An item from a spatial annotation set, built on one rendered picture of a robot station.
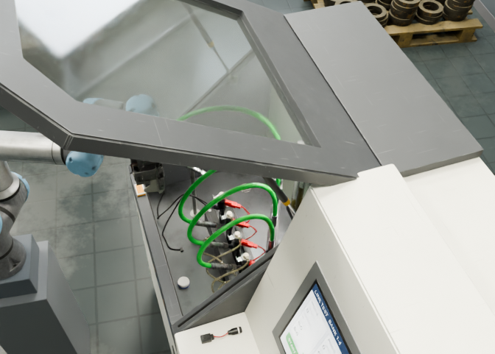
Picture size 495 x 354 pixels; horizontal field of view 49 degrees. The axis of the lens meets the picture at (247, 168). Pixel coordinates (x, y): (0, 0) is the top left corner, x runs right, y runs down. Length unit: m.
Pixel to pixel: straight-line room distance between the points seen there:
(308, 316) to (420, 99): 0.68
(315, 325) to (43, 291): 1.05
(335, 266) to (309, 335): 0.22
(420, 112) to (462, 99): 2.49
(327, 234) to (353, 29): 0.79
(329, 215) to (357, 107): 0.41
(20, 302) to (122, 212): 1.23
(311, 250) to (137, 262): 1.77
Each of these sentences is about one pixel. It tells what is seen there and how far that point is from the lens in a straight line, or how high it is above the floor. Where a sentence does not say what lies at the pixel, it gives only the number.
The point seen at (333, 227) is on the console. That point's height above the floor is 1.55.
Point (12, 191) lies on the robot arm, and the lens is 1.86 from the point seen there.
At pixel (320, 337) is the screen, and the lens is 1.30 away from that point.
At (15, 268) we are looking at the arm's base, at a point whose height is 0.92.
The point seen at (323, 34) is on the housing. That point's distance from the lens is 1.75.
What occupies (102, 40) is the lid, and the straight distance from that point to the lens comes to 1.19.
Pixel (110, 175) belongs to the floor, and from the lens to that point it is 3.31.
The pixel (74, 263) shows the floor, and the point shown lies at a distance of 3.01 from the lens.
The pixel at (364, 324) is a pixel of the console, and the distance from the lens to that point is 1.15.
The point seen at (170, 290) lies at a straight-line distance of 1.77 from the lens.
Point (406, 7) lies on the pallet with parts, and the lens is 4.21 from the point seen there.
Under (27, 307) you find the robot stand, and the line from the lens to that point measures 2.06.
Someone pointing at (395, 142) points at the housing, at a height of 1.50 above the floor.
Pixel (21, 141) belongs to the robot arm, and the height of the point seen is 1.55.
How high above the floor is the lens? 2.52
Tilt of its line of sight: 50 degrees down
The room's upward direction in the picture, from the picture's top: 3 degrees clockwise
